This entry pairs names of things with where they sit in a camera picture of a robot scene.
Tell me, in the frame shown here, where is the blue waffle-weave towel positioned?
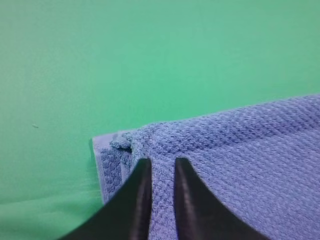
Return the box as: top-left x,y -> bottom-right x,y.
92,94 -> 320,240

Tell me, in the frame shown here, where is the green cloth table cover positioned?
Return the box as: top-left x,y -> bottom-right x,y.
0,0 -> 320,240

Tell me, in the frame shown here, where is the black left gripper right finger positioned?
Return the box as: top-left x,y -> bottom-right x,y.
174,157 -> 268,240

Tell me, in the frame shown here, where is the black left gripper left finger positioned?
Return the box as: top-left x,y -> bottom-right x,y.
61,158 -> 152,240

